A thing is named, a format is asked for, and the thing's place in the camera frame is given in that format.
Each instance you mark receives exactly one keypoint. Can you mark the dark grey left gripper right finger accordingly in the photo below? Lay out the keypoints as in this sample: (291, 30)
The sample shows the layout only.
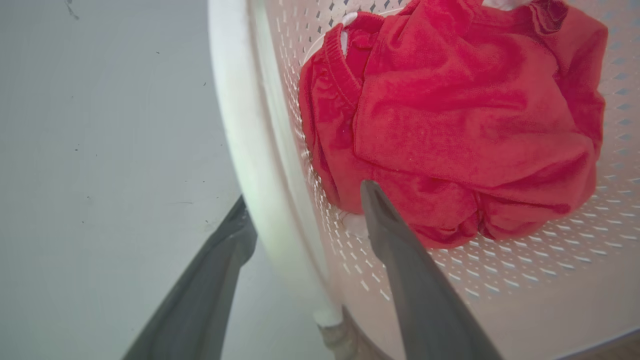
(425, 300)

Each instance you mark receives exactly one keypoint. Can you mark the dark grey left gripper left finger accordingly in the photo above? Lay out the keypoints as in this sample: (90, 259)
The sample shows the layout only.
(200, 300)

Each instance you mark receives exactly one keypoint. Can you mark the white perforated laundry basket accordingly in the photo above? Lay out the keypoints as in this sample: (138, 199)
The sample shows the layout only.
(550, 280)

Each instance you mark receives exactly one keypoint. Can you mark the red garment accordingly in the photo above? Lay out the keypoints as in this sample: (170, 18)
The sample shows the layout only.
(465, 120)

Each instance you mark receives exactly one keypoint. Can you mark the white garment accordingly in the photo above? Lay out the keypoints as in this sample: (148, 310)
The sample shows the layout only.
(505, 4)

